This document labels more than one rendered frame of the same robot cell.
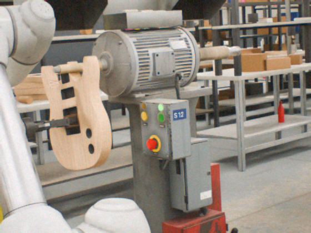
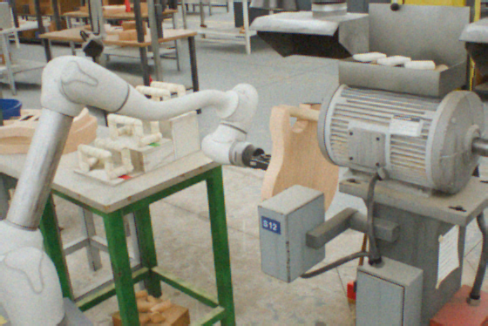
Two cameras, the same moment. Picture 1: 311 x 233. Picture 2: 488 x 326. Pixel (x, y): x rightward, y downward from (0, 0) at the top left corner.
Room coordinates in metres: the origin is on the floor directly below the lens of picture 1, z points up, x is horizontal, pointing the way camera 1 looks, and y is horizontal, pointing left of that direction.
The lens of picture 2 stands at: (1.93, -1.35, 1.74)
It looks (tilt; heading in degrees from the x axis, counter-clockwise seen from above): 21 degrees down; 85
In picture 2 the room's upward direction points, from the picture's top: 4 degrees counter-clockwise
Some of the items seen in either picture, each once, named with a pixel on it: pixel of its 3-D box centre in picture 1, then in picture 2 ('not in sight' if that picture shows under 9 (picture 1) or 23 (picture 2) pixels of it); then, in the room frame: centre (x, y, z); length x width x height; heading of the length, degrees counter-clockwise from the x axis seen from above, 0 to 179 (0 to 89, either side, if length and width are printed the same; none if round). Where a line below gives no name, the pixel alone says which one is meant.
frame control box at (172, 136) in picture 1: (175, 132); (319, 246); (2.23, -0.06, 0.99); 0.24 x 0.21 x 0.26; 130
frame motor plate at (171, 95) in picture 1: (160, 94); (419, 186); (2.51, -0.02, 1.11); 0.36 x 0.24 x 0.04; 130
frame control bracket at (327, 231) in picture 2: not in sight; (333, 227); (2.27, -0.03, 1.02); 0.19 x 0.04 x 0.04; 40
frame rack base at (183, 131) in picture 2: not in sight; (164, 131); (1.82, 0.99, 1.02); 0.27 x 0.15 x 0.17; 134
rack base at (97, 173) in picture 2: not in sight; (108, 172); (1.59, 0.79, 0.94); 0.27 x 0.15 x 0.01; 134
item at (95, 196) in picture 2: not in sight; (134, 243); (1.64, 0.90, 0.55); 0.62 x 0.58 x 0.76; 130
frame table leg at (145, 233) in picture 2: not in sight; (145, 225); (1.65, 1.27, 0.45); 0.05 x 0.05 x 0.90; 40
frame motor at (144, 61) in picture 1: (147, 60); (397, 132); (2.47, 0.02, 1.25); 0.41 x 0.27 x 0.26; 130
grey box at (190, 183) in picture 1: (188, 139); (388, 268); (2.40, -0.12, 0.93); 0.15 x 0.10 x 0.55; 130
